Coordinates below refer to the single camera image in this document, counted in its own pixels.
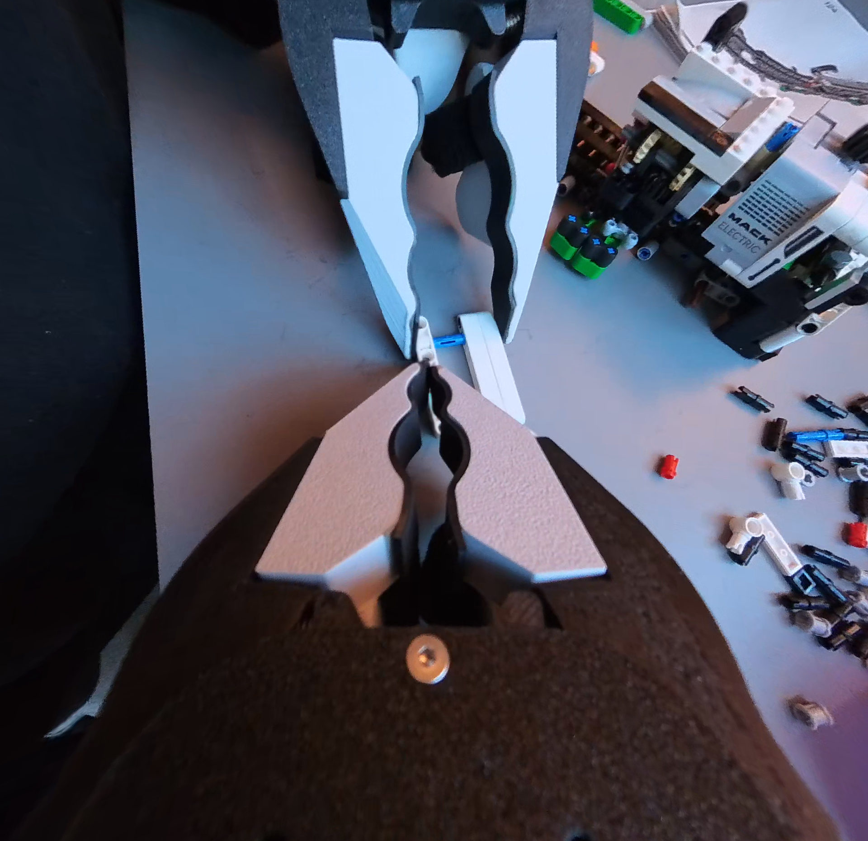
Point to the white lego garbage truck model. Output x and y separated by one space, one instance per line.
780 203

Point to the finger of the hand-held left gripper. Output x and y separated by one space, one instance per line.
532 142
373 142

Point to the grey lego axle connector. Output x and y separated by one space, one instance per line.
810 712

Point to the small white lego connector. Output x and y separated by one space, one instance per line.
790 479

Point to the pile of small lego pins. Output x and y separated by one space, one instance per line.
803 454

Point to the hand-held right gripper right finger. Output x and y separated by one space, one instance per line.
522 508

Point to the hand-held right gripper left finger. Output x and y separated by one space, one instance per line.
339 502

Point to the small grey lego bush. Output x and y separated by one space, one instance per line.
647 251

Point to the small red lego connector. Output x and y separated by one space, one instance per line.
668 466
856 534

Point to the light grey lego connector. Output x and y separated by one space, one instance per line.
618 230

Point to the long green lego beam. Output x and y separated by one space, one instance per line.
617 10

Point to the green and black lego assembly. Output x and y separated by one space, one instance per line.
576 258

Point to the blue lego pin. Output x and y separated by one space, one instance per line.
451 340

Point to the blue lego axle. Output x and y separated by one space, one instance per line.
817 435

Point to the white angled lego liftarm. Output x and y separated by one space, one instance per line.
776 546

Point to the long white lego panel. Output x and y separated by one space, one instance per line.
492 369

